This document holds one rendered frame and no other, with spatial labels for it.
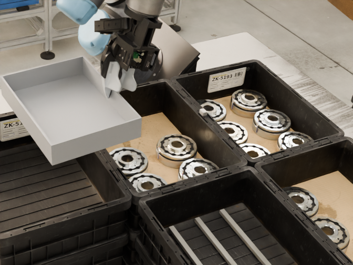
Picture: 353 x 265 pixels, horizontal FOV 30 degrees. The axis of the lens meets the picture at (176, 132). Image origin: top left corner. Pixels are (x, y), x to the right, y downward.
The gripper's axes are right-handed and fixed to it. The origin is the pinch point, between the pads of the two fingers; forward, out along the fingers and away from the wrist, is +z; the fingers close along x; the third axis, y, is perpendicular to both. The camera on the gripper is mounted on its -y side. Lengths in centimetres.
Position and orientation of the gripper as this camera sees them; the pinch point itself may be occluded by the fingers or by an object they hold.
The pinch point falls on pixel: (110, 90)
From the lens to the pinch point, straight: 145.4
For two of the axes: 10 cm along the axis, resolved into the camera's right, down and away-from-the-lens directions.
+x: 7.4, -0.6, 6.7
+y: 5.9, 5.3, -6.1
